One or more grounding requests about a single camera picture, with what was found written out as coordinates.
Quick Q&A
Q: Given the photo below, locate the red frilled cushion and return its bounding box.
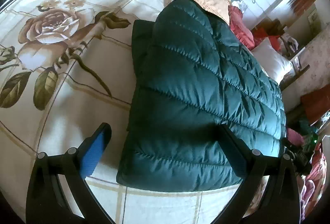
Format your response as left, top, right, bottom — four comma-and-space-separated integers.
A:
228, 5, 256, 51

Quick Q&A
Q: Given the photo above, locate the wooden chair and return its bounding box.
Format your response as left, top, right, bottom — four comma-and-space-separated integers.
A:
266, 19, 310, 91

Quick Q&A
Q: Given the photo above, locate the floral cream bedspread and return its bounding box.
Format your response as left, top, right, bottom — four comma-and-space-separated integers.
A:
1, 0, 238, 223

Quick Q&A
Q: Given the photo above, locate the white pillow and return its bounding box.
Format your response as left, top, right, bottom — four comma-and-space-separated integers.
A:
252, 38, 292, 85

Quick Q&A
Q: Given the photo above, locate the dark green quilted jacket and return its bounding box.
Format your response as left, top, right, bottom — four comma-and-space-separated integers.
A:
116, 0, 286, 192

